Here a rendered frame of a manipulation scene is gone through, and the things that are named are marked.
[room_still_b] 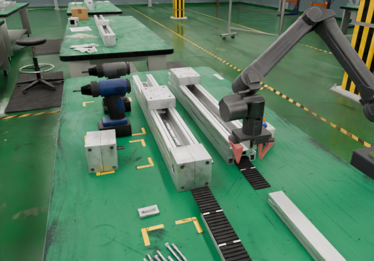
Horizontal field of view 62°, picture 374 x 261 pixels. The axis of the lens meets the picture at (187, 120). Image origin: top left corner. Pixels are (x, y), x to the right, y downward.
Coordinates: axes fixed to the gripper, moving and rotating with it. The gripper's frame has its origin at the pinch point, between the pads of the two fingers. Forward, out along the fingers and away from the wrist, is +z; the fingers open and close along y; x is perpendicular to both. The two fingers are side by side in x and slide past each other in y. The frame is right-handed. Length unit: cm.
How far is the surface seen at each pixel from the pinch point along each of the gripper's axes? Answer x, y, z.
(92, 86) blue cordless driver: -35, 44, -16
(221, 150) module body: -10.1, 5.0, 2.1
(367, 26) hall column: -214, -253, 2
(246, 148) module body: -5.7, -2.0, 0.1
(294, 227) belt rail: 27.2, 1.9, 2.5
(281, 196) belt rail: 17.2, -0.8, 1.6
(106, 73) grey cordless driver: -58, 38, -14
